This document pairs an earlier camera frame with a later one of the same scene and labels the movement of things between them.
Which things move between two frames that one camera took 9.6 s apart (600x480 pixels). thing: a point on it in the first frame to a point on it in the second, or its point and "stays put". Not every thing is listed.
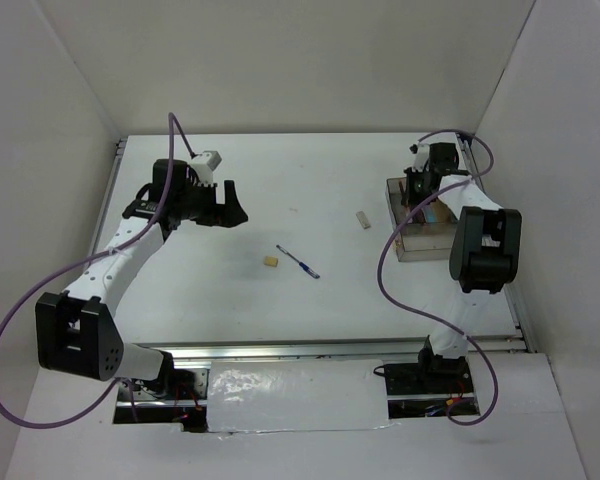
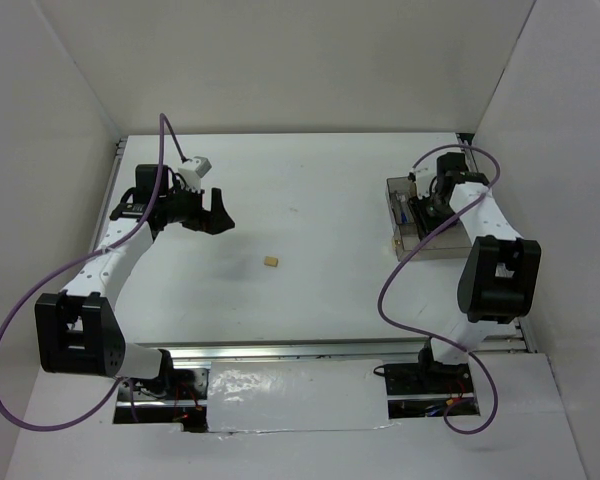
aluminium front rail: x=354 y=352 stays put
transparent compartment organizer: x=429 y=234 stays put
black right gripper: x=412 y=197 to x=425 y=225
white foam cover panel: x=256 y=396 stays put
